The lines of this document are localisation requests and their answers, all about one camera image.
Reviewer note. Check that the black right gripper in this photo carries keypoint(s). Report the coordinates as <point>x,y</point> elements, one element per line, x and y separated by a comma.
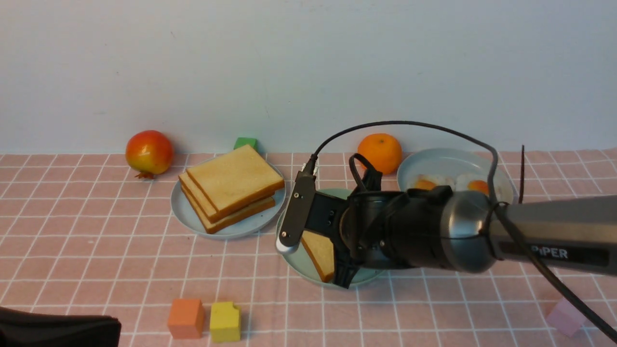
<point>380,229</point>

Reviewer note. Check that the sandwich toast slice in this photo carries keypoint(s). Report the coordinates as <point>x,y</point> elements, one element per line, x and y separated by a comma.
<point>321,252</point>
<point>234,180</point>

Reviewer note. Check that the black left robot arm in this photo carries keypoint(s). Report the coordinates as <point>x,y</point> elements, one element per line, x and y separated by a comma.
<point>23,329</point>

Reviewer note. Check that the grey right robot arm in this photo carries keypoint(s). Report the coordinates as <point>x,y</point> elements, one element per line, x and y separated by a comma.
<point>460,231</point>

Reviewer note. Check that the mint green center plate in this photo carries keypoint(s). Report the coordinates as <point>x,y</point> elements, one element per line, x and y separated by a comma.
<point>301,262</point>

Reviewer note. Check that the bottom stack toast slice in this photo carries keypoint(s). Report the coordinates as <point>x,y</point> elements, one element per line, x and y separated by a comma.
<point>212,225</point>

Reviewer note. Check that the stack toast slice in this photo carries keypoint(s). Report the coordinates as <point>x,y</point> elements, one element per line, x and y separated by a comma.
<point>189,183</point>
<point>212,225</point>

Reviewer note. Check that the left fried egg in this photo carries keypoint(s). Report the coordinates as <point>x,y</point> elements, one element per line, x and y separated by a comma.
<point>429,181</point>

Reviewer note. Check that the fried egg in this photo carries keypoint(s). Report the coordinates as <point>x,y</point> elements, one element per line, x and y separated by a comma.
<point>429,181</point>
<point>472,182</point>

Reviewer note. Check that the orange fruit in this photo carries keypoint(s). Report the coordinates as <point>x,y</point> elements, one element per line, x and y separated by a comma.
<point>383,151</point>

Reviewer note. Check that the yellow foam cube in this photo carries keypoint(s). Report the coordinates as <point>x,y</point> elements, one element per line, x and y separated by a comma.
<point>225,322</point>

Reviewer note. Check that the right fried egg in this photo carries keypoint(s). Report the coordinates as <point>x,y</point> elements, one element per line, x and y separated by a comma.
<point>472,182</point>

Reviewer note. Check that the grey egg plate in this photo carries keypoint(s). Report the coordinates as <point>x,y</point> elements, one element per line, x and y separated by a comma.
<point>444,161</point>

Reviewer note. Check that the green foam cube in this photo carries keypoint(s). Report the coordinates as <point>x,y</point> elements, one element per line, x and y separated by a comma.
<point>246,142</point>

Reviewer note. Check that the orange foam cube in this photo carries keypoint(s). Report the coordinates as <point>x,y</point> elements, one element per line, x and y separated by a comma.
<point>186,318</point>

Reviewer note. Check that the middle stack toast slice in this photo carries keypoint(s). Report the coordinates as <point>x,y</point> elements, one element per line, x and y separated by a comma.
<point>189,183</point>

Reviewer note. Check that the pink foam cube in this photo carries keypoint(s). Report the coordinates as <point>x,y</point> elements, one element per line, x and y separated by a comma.
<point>566,318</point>

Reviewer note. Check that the red pomegranate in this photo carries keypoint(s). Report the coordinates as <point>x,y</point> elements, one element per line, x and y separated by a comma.
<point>149,153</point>

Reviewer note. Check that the pink checkered tablecloth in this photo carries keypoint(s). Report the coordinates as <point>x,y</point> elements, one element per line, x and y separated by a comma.
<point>81,235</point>

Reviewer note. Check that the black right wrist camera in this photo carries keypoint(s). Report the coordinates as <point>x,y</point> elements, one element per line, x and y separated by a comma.
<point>296,212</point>

